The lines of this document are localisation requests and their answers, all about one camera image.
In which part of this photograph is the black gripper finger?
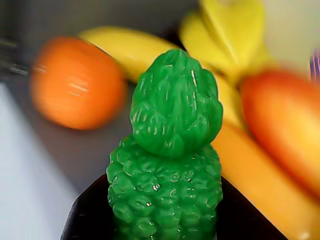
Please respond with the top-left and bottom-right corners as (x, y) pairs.
(216, 178), (284, 240)
(59, 173), (116, 240)

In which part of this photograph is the green toy pineapple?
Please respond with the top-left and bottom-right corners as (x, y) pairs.
(105, 48), (224, 240)

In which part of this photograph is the red orange plastic mango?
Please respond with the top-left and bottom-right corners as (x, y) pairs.
(239, 69), (320, 202)

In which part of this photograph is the orange toy fruit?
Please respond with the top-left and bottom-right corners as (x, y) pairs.
(28, 35), (127, 131)

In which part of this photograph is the yellow toy banana bunch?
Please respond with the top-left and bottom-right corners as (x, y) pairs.
(76, 0), (315, 240)

